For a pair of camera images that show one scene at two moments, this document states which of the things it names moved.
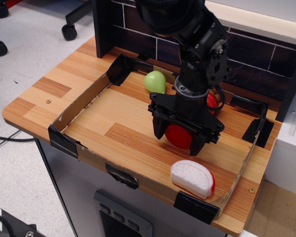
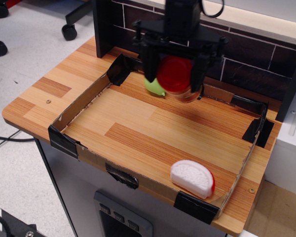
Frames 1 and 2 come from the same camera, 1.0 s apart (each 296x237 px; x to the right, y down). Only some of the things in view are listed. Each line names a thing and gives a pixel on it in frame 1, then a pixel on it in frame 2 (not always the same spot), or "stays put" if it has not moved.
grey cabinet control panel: [117, 218] stays put
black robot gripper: [192, 110] to [181, 28]
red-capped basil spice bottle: [180, 136] to [174, 75]
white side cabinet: [286, 166] stays put
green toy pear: [155, 82] stays put
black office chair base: [69, 31] stays put
